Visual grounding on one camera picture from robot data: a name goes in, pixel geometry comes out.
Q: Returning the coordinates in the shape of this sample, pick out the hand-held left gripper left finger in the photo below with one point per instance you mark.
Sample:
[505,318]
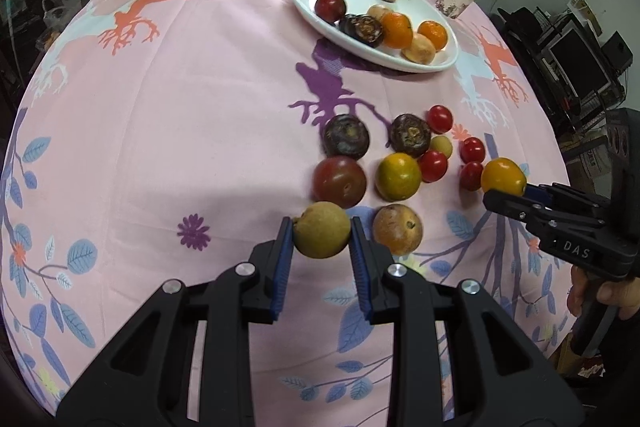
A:
[282,267]

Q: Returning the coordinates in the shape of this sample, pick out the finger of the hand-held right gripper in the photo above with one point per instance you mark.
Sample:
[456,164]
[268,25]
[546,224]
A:
[536,193]
[510,207]

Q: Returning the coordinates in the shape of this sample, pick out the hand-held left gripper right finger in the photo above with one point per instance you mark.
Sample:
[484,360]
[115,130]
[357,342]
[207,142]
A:
[360,267]

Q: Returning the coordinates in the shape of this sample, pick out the yellow-orange tomato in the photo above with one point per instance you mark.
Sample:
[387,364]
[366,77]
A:
[503,176]

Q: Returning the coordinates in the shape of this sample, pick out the red cherry tomato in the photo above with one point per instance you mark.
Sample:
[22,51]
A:
[440,118]
[470,177]
[434,166]
[472,149]

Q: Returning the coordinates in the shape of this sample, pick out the brown-yellow passion fruit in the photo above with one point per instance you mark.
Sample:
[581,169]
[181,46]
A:
[397,229]

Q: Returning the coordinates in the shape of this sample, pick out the large yellow-brown longan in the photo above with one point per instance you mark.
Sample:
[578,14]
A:
[321,229]

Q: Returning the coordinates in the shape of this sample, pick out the dark red tomato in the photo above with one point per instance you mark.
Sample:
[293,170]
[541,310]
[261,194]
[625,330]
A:
[340,181]

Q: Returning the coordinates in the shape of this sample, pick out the yellow-green tomato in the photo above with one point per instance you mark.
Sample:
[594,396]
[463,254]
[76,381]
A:
[398,177]

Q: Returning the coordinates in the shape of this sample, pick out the dark purple water chestnut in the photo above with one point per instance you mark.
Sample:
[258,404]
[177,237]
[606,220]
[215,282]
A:
[346,136]
[410,134]
[362,30]

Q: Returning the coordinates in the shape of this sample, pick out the pale yellow passion fruit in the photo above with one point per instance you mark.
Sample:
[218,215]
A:
[419,49]

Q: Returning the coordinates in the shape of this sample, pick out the small orange tangerine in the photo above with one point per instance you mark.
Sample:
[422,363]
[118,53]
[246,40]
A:
[434,34]

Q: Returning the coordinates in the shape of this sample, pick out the large orange tangerine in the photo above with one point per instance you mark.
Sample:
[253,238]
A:
[398,29]

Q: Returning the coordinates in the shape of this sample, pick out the striped pepino melon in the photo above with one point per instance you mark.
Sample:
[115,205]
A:
[377,12]

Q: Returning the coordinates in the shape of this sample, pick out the dark red plum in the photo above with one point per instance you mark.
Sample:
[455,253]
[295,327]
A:
[330,7]

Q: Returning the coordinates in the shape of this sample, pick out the person's right hand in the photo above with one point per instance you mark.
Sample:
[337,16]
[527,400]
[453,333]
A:
[577,294]

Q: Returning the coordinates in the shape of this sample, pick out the cardboard box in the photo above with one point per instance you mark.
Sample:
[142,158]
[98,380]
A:
[594,164]

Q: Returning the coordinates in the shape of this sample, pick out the small yellow longan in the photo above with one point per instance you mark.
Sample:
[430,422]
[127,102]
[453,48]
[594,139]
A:
[442,146]

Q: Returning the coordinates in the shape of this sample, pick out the black computer monitor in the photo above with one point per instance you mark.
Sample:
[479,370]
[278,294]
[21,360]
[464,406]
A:
[580,57]

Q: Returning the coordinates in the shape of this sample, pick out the black speaker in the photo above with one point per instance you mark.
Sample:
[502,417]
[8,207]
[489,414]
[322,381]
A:
[617,49]

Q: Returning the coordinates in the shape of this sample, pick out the black cloth bag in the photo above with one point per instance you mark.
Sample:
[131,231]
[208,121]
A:
[522,22]

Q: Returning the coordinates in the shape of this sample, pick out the pink printed tablecloth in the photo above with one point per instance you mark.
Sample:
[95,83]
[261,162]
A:
[175,107]

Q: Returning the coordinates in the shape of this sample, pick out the white plastic bag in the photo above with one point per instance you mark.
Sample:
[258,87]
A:
[55,14]

